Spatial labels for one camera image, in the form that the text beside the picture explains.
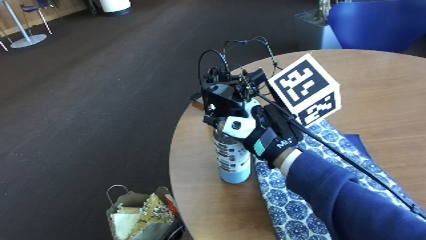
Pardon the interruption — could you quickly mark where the light blue labelled bottle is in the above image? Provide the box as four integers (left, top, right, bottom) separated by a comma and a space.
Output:
213, 98, 264, 185

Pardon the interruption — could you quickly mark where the blue patterned cloth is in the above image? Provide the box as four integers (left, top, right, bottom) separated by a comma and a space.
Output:
253, 118, 426, 240

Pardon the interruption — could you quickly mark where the white cylindrical bin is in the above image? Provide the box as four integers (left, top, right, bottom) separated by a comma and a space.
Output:
98, 0, 133, 17

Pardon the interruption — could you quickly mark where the paper gift bag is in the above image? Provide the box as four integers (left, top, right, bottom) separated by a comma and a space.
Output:
105, 184, 185, 240

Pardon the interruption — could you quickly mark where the grey planter box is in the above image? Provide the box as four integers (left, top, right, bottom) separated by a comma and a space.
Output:
293, 8, 344, 52

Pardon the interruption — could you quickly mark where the blue armchair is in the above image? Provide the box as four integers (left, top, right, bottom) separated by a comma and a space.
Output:
326, 0, 426, 54

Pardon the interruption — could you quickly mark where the white pedestal table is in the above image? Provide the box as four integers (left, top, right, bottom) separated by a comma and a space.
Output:
0, 0, 48, 50

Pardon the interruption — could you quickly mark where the blue chair with metal legs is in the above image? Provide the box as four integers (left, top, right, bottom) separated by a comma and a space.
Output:
19, 0, 62, 36

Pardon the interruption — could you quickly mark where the white marker cube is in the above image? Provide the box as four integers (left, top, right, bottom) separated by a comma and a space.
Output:
267, 52, 344, 127

